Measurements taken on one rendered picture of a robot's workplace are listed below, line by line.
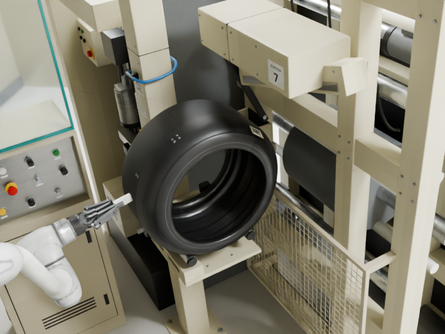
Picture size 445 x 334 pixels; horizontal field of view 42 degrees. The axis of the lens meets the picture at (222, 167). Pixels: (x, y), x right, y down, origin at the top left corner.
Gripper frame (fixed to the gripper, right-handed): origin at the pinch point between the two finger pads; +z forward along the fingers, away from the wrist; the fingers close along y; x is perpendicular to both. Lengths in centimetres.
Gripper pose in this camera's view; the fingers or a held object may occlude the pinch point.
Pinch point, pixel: (122, 201)
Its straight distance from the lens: 215.3
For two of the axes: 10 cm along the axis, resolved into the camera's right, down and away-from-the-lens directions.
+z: 8.5, -4.5, 2.9
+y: -4.9, -4.5, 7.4
